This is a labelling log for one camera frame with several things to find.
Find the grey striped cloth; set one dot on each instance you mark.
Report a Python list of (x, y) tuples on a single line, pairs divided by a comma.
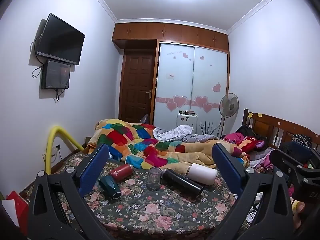
[(175, 132)]

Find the small white cabinet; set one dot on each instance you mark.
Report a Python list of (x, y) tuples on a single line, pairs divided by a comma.
[(186, 121)]

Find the frosted wardrobe door with hearts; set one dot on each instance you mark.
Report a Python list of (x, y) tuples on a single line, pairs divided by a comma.
[(172, 80), (210, 72)]

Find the pink clothing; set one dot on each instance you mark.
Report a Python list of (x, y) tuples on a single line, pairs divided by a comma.
[(232, 137)]

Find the floral bedsheet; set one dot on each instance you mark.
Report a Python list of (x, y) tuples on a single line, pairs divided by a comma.
[(155, 215)]

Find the clear glass cup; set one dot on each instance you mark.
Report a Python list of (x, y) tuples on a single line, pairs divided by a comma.
[(153, 180)]

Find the standing electric fan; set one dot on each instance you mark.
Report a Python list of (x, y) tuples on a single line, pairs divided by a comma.
[(229, 105)]

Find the black polka dot bag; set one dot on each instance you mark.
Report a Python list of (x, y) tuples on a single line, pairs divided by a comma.
[(302, 140)]

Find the wall socket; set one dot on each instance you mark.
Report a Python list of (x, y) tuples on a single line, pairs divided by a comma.
[(56, 148)]

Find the black thermos bottle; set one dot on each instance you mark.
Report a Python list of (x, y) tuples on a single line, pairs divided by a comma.
[(182, 183)]

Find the yellow foam tube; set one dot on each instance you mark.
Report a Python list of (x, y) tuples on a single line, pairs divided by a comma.
[(50, 150)]

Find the purple clothing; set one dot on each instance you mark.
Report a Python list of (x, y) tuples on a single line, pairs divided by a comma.
[(262, 158)]

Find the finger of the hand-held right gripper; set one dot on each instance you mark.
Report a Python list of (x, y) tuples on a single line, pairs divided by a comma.
[(287, 162), (298, 150)]

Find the brown overhead cabinets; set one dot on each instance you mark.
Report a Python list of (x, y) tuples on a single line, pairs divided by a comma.
[(170, 33)]

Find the person's right hand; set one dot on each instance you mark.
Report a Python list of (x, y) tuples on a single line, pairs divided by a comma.
[(298, 213)]

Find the small black wall monitor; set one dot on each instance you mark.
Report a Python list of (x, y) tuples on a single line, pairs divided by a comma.
[(56, 75)]

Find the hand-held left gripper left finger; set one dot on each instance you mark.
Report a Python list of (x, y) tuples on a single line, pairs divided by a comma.
[(93, 171)]

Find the wooden bed headboard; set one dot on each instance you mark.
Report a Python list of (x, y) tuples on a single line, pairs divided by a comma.
[(272, 125)]

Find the red thermos bottle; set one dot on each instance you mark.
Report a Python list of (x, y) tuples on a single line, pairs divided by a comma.
[(121, 171)]

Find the white thermos bottle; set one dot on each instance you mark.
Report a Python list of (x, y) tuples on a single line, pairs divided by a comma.
[(203, 174)]

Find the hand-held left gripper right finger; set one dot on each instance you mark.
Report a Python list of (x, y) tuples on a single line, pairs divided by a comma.
[(227, 168)]

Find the red plush toy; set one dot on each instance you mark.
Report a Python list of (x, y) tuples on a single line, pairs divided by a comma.
[(250, 143)]

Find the brown wooden door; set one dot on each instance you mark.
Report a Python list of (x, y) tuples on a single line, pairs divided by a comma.
[(136, 87)]

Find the red paper bag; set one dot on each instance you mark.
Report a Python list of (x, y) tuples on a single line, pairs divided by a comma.
[(21, 207)]

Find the wall-mounted black television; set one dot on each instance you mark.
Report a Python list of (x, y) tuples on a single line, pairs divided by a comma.
[(60, 40)]

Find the black dried twigs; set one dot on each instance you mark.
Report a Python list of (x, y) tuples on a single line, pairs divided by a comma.
[(207, 128)]

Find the colourful patchwork blanket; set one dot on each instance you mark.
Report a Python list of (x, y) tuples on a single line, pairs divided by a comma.
[(147, 146)]

